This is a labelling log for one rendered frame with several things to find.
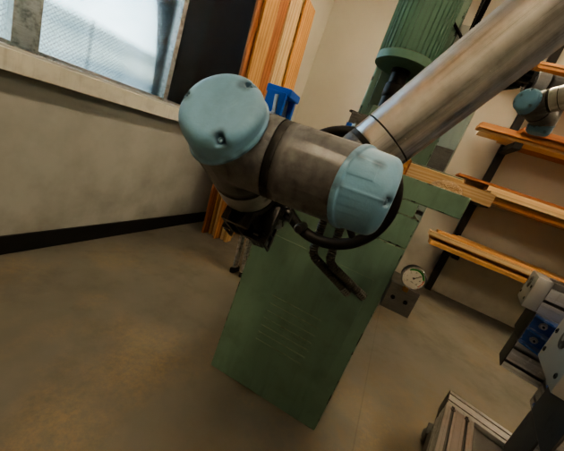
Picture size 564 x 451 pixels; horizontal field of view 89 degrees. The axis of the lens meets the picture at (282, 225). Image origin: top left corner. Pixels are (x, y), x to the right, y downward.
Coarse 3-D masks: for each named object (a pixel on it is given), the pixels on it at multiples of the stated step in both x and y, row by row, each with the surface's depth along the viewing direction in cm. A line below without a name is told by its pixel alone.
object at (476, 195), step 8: (408, 168) 91; (416, 168) 91; (416, 176) 91; (424, 176) 90; (432, 176) 90; (440, 176) 89; (464, 184) 87; (464, 192) 87; (472, 192) 87; (480, 192) 86; (488, 192) 85; (472, 200) 87; (480, 200) 86; (488, 200) 85
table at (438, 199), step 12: (408, 180) 78; (408, 192) 78; (420, 192) 77; (432, 192) 76; (444, 192) 75; (420, 204) 78; (432, 204) 77; (444, 204) 76; (456, 204) 75; (456, 216) 75
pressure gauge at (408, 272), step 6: (402, 270) 77; (408, 270) 75; (414, 270) 75; (420, 270) 74; (402, 276) 76; (408, 276) 75; (414, 276) 75; (420, 276) 74; (426, 276) 74; (402, 282) 76; (408, 282) 76; (414, 282) 75; (420, 282) 75; (402, 288) 79; (408, 288) 76; (414, 288) 75; (420, 288) 75
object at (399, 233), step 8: (400, 216) 80; (392, 224) 81; (400, 224) 80; (408, 224) 79; (416, 224) 79; (384, 232) 82; (392, 232) 81; (400, 232) 80; (408, 232) 80; (384, 240) 82; (392, 240) 81; (400, 240) 81; (408, 240) 80
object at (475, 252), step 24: (552, 72) 210; (504, 144) 254; (528, 144) 223; (552, 144) 214; (504, 192) 230; (528, 216) 228; (552, 216) 214; (432, 240) 252; (456, 240) 248; (480, 264) 239; (504, 264) 233; (528, 264) 247
